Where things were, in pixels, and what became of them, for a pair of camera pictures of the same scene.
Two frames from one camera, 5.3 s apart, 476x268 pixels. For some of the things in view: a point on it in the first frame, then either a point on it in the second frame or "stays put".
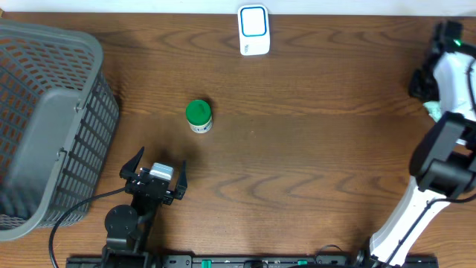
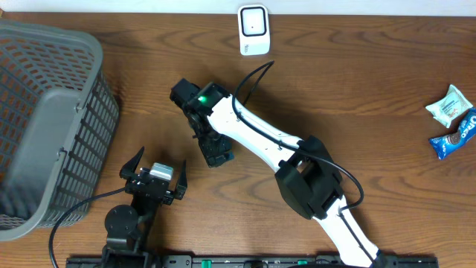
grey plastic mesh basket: x=59 y=118 stays put
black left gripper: x=126 y=172 stays put
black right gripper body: x=424 y=80 -> x=210 y=141
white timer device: x=253 y=30 stays put
